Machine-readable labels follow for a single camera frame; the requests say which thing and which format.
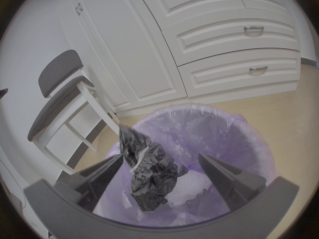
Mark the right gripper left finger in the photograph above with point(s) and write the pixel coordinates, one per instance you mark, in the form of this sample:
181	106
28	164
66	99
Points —
97	180

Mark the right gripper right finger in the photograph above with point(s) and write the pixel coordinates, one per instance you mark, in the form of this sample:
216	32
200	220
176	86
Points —
231	185

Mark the white printed plastic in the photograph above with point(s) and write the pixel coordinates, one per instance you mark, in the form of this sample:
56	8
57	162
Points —
189	185

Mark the black plastic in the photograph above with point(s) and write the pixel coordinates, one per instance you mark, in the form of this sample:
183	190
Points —
149	173

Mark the purple plastic bag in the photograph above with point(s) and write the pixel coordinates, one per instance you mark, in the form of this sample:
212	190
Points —
199	133

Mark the white trash bin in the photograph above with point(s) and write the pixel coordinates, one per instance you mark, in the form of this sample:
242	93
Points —
264	158

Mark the white chair grey cushions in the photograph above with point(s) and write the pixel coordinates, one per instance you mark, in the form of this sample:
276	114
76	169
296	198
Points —
59	63

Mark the white wardrobe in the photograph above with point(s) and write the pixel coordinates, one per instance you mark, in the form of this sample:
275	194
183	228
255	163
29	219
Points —
199	46

